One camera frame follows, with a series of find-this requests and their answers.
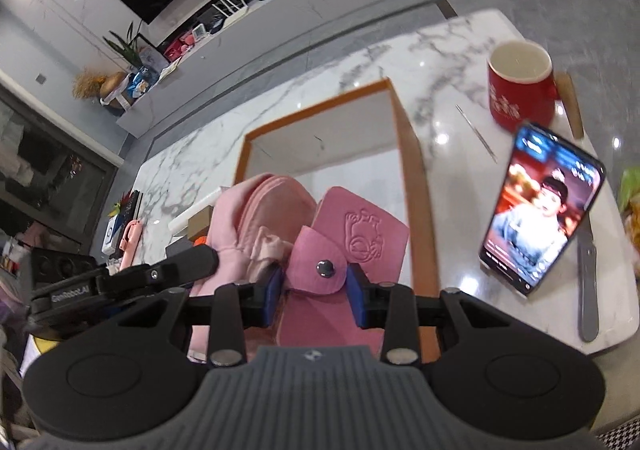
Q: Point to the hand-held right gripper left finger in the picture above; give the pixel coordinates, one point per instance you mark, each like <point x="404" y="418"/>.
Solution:
<point x="273" y="292"/>

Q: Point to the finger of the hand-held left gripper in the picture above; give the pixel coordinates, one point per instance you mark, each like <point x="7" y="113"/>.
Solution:
<point x="175" y="268"/>

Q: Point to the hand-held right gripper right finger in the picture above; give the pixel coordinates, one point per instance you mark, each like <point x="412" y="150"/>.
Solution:
<point x="357" y="297"/>

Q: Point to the gold brushed box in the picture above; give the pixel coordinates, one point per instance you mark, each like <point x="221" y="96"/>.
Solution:
<point x="202" y="222"/>

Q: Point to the pink leather pouch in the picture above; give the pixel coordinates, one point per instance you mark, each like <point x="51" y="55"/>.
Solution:
<point x="350" y="230"/>

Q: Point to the light pink fabric bag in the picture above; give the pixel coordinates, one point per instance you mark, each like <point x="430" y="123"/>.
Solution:
<point x="240" y="225"/>

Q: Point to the orange cardboard box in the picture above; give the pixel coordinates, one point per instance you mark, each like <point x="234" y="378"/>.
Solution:
<point x="415" y="169"/>

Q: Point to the pink plastic tool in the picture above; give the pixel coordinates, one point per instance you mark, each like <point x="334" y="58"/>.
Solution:
<point x="131" y="242"/>

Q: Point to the white flat box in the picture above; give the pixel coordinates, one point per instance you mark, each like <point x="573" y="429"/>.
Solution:
<point x="192" y="210"/>

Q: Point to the blue white carton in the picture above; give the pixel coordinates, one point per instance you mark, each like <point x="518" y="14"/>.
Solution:
<point x="112" y="235"/>

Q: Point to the dark glass cabinet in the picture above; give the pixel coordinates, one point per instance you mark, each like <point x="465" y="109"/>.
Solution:
<point x="50" y="169"/>

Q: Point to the blue packaged item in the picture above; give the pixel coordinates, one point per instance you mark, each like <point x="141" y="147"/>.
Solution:
<point x="141" y="81"/>

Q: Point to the golden dried flowers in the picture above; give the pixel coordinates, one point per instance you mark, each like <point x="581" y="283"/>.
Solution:
<point x="90" y="82"/>

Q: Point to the smartphone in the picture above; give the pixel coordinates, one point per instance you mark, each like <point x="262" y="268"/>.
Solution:
<point x="540" y="210"/>

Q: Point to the thin metal rod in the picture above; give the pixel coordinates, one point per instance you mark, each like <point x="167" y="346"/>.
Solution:
<point x="475" y="132"/>

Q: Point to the red box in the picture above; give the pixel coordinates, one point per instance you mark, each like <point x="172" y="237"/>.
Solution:
<point x="175" y="50"/>

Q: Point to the green potted plant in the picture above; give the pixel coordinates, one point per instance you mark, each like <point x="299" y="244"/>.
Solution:
<point x="129" y="47"/>

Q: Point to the red mug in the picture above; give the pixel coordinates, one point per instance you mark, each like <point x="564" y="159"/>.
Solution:
<point x="515" y="104"/>

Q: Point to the wooden stick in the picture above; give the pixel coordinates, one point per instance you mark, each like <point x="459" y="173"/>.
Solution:
<point x="572" y="104"/>

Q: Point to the yellow green snack bag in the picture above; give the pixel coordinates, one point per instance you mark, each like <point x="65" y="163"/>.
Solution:
<point x="631" y="187"/>

